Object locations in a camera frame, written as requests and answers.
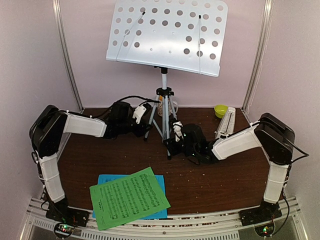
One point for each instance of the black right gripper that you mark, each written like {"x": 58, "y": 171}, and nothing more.
{"x": 172, "y": 150}

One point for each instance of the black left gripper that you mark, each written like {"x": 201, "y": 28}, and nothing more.
{"x": 141, "y": 130}

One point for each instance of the white perforated music stand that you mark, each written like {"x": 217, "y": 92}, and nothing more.
{"x": 185, "y": 35}

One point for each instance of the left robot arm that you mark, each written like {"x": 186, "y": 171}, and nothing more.
{"x": 47, "y": 131}

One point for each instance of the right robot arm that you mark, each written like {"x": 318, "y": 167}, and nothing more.
{"x": 276, "y": 139}

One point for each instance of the floral ceramic mug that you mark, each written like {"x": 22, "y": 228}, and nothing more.
{"x": 160, "y": 110}

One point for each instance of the white metronome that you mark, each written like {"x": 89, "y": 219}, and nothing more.
{"x": 227, "y": 123}

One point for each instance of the small yellow-green bowl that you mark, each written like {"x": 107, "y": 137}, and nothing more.
{"x": 220, "y": 110}

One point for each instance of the green sheet music page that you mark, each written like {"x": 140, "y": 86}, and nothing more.
{"x": 127, "y": 199}

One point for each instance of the blue sheet music page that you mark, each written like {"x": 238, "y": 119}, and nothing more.
{"x": 163, "y": 214}

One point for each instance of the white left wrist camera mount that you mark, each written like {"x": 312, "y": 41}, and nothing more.
{"x": 138, "y": 113}

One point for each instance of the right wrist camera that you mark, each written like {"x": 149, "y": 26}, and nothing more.
{"x": 177, "y": 130}

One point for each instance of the aluminium front rail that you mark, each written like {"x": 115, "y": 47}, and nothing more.
{"x": 221, "y": 225}

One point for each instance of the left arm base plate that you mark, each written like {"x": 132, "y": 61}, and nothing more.
{"x": 73, "y": 217}

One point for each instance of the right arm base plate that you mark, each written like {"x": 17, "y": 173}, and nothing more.
{"x": 257, "y": 215}

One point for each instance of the right aluminium frame post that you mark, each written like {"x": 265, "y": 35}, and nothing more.
{"x": 258, "y": 60}

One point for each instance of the aluminium frame post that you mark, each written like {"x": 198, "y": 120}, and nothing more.
{"x": 258, "y": 60}
{"x": 65, "y": 52}

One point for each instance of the left aluminium frame post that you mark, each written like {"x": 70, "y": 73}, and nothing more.
{"x": 65, "y": 52}

